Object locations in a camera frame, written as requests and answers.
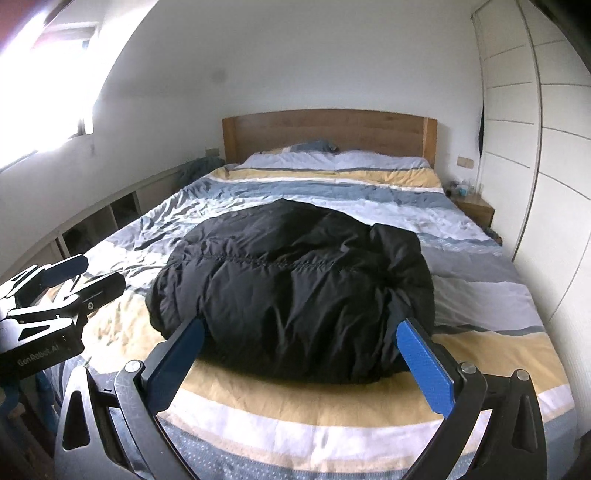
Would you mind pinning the beige wall switch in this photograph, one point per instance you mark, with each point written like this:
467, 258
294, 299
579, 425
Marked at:
465, 161

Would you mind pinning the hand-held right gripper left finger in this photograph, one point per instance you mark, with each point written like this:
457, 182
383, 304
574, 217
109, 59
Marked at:
178, 364

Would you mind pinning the bright window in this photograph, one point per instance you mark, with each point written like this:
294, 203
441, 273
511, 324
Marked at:
37, 92

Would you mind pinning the white open shelf unit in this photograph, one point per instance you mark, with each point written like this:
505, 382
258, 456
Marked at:
124, 207

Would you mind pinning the black puffer jacket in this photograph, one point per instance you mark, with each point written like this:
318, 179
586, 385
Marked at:
286, 286

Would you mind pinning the wooden headboard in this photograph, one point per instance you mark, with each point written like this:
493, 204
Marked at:
323, 129

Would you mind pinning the white pillow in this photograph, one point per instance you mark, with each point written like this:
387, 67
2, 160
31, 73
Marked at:
369, 159

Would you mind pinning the grey-blue pillow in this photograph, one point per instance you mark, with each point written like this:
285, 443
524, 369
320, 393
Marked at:
314, 146

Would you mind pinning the teal cloth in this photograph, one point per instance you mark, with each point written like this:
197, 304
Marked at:
198, 170

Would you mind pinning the white wardrobe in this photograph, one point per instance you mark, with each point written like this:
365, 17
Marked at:
531, 138

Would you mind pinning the dark cloth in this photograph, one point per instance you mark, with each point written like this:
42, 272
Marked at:
494, 235

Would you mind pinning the bed with striped duvet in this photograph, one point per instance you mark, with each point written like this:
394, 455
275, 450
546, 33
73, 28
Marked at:
471, 277

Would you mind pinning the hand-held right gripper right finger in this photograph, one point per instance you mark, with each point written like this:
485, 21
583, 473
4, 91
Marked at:
427, 369

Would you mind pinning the small nightstand items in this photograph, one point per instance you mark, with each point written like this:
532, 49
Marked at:
461, 188

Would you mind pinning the wooden nightstand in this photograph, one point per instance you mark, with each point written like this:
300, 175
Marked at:
475, 207

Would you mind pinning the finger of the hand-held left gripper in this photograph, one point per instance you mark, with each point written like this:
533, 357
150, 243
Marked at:
64, 267
104, 290

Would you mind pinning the wall socket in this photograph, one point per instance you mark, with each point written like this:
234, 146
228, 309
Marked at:
212, 152

